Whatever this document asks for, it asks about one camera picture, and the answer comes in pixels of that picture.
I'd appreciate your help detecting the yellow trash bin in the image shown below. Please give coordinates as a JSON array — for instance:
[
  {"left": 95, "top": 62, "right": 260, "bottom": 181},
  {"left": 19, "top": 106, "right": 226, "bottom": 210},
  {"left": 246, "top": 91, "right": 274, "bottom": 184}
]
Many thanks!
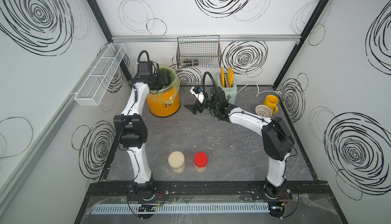
[{"left": 145, "top": 66, "right": 181, "bottom": 118}]

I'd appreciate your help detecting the red jar lid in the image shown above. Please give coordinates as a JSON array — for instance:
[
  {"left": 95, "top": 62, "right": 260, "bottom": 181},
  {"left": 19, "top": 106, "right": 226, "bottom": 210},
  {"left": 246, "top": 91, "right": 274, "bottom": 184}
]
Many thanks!
[{"left": 193, "top": 152, "right": 208, "bottom": 162}]

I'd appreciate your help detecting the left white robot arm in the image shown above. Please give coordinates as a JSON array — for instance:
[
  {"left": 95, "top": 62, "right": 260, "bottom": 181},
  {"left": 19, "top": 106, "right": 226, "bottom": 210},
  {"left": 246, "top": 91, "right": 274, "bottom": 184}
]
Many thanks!
[{"left": 114, "top": 50, "right": 169, "bottom": 192}]

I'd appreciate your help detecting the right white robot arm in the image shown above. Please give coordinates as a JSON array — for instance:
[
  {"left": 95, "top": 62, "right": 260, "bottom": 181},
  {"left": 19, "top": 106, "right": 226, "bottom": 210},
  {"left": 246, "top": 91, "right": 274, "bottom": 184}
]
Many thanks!
[{"left": 185, "top": 71, "right": 295, "bottom": 199}]

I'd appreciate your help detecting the cream lid oatmeal jar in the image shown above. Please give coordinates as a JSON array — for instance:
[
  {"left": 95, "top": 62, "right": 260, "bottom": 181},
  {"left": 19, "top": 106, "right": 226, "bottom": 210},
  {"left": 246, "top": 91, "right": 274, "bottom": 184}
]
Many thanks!
[{"left": 168, "top": 151, "right": 186, "bottom": 174}]

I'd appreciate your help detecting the green plastic bin liner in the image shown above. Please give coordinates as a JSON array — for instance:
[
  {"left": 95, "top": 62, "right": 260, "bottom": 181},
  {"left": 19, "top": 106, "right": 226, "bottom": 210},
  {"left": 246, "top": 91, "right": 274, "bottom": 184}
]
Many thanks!
[{"left": 147, "top": 65, "right": 180, "bottom": 103}]

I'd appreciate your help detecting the mint green toaster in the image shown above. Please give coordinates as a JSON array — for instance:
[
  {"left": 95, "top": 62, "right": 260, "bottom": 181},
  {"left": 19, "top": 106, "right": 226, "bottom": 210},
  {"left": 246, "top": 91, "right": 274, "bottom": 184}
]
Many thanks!
[{"left": 215, "top": 73, "right": 238, "bottom": 104}]

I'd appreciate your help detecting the left yellow toast slice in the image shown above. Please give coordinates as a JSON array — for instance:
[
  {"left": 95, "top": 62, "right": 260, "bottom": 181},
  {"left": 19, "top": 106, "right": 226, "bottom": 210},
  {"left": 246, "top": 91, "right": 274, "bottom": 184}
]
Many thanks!
[{"left": 220, "top": 67, "right": 226, "bottom": 87}]

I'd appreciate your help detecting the yellow toast slice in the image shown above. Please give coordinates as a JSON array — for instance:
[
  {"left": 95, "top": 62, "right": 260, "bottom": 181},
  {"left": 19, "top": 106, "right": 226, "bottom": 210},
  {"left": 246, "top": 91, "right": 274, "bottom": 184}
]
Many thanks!
[
  {"left": 220, "top": 67, "right": 226, "bottom": 87},
  {"left": 227, "top": 67, "right": 234, "bottom": 87}
]

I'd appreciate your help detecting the right yellow toast slice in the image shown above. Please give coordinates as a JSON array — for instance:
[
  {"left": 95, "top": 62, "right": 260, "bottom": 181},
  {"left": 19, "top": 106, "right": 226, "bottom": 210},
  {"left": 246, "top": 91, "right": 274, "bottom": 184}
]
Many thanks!
[{"left": 227, "top": 67, "right": 234, "bottom": 87}]

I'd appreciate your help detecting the dark item in basket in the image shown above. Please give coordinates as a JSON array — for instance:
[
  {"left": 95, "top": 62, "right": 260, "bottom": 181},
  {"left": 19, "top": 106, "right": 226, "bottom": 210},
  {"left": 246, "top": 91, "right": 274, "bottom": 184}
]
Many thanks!
[{"left": 181, "top": 59, "right": 199, "bottom": 67}]

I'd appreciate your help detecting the white round sink strainer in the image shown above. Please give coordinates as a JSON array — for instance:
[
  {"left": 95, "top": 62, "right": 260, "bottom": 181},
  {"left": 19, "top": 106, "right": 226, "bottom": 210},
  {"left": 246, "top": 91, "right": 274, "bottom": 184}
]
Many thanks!
[{"left": 255, "top": 105, "right": 273, "bottom": 118}]

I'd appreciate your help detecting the yellow mug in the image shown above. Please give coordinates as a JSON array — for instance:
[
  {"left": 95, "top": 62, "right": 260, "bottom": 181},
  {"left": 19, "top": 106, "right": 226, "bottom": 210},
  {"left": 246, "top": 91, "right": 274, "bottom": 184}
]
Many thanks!
[{"left": 263, "top": 95, "right": 279, "bottom": 114}]

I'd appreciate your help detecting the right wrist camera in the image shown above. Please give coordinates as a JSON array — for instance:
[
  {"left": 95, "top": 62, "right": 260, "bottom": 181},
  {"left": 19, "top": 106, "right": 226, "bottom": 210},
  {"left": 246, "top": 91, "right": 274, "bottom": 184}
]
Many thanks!
[{"left": 190, "top": 86, "right": 205, "bottom": 104}]

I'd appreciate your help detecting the black wire wall basket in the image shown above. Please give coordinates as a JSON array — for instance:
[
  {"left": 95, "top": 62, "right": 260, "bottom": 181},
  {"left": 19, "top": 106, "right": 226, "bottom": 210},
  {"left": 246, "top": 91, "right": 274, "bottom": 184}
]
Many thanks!
[{"left": 176, "top": 35, "right": 223, "bottom": 69}]

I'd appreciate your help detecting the white toaster power cord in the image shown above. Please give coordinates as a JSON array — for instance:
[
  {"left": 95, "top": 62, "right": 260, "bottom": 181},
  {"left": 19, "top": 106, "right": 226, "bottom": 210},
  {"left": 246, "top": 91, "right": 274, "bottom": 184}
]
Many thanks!
[{"left": 236, "top": 82, "right": 282, "bottom": 98}]

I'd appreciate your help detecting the white wire wall shelf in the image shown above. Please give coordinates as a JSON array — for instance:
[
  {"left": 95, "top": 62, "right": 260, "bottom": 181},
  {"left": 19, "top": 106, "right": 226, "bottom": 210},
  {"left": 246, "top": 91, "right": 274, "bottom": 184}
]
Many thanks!
[{"left": 74, "top": 43, "right": 126, "bottom": 106}]

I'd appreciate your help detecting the white slotted cable duct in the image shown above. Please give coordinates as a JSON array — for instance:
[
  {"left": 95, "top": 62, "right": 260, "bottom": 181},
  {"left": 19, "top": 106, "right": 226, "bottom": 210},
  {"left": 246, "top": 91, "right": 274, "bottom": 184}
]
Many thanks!
[{"left": 91, "top": 203, "right": 269, "bottom": 215}]

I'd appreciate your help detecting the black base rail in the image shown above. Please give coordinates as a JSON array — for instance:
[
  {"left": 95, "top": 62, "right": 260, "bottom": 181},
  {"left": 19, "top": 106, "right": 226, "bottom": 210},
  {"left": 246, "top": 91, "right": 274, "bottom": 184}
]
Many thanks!
[{"left": 87, "top": 180, "right": 332, "bottom": 201}]

